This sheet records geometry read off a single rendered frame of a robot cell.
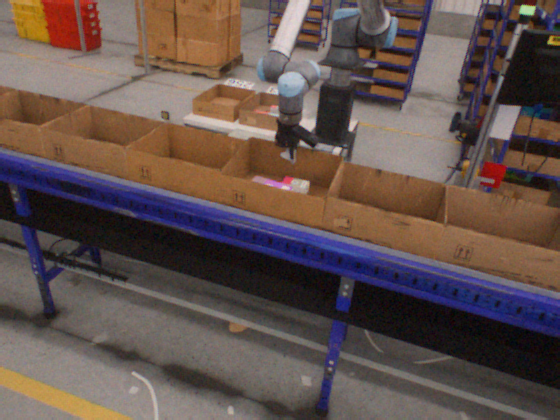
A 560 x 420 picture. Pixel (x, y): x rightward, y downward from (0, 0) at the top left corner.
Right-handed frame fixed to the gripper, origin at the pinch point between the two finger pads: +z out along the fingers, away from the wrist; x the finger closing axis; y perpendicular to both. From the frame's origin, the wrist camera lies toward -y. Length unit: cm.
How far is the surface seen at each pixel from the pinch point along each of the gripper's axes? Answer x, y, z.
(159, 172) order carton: 28, 45, -4
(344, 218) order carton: 27.8, -26.9, -4.4
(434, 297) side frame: 39, -61, 10
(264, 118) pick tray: -75, 44, 39
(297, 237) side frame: 36.4, -13.0, 1.4
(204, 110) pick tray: -73, 83, 42
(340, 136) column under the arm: -75, -4, 41
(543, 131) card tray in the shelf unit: -100, -109, 29
